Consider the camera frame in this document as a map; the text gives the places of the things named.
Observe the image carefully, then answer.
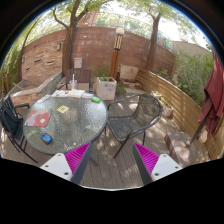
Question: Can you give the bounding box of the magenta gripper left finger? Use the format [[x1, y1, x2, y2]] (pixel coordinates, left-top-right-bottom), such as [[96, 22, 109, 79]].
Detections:
[[41, 143, 91, 185]]

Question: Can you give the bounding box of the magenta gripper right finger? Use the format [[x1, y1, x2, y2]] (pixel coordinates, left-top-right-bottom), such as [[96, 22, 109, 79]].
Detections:
[[133, 143, 182, 185]]

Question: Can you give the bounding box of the blue computer mouse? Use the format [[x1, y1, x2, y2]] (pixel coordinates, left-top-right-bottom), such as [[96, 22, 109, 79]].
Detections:
[[41, 133, 52, 144]]

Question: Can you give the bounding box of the red floral mouse pad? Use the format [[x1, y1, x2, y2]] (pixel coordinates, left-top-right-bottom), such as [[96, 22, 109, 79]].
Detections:
[[25, 109, 50, 127]]

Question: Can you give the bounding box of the brick block on deck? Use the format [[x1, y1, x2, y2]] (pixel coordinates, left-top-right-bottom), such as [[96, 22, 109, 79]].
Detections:
[[163, 130, 202, 169]]

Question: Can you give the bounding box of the round glass patio table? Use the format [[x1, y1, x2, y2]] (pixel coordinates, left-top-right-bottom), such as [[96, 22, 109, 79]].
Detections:
[[23, 96, 108, 155]]

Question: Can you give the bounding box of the black mesh metal chair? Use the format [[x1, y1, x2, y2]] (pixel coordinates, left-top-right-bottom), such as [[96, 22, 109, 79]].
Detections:
[[107, 93, 163, 157]]

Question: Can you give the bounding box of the small planter by fence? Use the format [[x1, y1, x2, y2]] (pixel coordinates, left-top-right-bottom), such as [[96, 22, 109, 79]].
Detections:
[[160, 97, 174, 118]]

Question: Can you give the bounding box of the yellow sticky note pad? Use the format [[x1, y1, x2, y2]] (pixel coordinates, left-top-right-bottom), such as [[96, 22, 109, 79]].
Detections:
[[57, 105, 69, 113]]

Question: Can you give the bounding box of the wooden slat fence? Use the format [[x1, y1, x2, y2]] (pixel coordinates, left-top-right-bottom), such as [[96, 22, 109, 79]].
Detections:
[[135, 68, 219, 160]]

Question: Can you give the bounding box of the green object on table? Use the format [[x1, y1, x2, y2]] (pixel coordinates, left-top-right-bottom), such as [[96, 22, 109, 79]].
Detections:
[[91, 97, 102, 103]]

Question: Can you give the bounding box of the stack of books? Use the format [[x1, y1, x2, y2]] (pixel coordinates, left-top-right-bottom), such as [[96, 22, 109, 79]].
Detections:
[[68, 89, 85, 98]]

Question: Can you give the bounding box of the open magazine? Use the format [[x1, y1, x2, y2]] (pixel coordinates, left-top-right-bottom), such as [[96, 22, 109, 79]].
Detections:
[[52, 90, 69, 97]]

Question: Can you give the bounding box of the black chair at left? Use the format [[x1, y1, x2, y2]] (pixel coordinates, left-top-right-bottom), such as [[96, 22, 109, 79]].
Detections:
[[0, 96, 37, 163]]

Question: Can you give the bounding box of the plastic cup with straw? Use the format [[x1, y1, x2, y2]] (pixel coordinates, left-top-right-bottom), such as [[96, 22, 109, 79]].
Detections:
[[69, 74, 77, 90]]

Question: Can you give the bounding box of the closed red patio umbrella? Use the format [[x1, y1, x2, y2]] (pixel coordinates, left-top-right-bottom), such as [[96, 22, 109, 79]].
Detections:
[[190, 50, 224, 143]]

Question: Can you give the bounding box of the white square planter box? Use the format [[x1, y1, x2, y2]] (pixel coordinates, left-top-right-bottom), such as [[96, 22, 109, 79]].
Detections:
[[96, 77, 117, 100]]

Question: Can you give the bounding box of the dark wooden chair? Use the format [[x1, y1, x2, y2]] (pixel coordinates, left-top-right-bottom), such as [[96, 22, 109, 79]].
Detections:
[[56, 69, 92, 91]]

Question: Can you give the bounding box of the left tree trunk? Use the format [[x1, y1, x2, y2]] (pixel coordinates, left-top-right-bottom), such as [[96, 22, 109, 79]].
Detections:
[[52, 0, 92, 75]]

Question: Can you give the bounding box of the tree trunk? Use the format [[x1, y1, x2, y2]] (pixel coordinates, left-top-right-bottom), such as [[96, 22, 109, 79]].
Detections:
[[145, 10, 161, 70], [52, 0, 92, 75]]

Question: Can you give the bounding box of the white electrical box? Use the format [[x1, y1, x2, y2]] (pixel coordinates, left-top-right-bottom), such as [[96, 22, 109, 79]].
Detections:
[[74, 58, 83, 69]]

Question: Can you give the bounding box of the right tree trunk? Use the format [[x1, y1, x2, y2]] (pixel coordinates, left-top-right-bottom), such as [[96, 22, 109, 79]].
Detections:
[[145, 10, 161, 70]]

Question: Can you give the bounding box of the stone slab against wall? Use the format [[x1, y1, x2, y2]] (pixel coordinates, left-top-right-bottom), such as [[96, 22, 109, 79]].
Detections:
[[120, 64, 139, 82]]

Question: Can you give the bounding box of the wooden lamp post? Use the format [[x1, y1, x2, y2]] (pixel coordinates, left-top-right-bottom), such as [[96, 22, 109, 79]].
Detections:
[[110, 28, 125, 79]]

